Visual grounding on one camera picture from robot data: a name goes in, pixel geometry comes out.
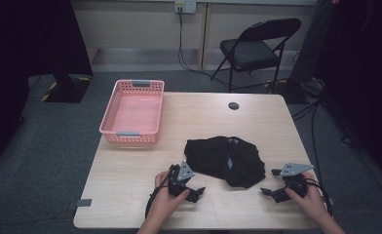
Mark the black stand base striped tape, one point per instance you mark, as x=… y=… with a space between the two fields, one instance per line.
x=68 y=92

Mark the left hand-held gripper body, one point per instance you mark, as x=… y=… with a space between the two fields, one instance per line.
x=179 y=185

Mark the grey tape piece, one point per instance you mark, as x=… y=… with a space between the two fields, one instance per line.
x=84 y=202

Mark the person's right hand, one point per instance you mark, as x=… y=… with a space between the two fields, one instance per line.
x=312 y=203

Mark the white wall socket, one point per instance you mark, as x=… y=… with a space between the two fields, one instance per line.
x=185 y=6

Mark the pink plastic basket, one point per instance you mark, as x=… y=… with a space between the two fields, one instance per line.
x=135 y=113

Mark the black curtain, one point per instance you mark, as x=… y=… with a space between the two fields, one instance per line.
x=23 y=48
x=361 y=65

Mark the black printed t-shirt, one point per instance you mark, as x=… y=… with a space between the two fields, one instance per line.
x=211 y=156

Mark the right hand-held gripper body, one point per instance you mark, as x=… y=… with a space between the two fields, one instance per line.
x=296 y=169

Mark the black folding chair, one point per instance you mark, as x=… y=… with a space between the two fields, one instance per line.
x=250 y=53

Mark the person's left hand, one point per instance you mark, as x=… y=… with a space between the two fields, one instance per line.
x=163 y=201

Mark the black round table grommet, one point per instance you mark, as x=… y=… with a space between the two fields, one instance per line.
x=233 y=106

